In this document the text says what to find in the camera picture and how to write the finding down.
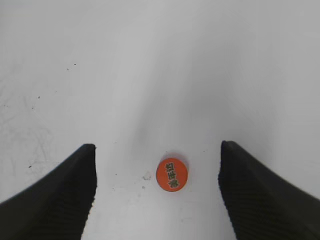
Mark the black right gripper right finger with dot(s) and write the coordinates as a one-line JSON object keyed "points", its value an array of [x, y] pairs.
{"points": [[260, 204]]}

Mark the orange bottle cap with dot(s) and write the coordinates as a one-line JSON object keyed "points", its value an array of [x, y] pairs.
{"points": [[172, 174]]}

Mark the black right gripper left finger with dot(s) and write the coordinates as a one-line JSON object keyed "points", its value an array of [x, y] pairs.
{"points": [[57, 206]]}

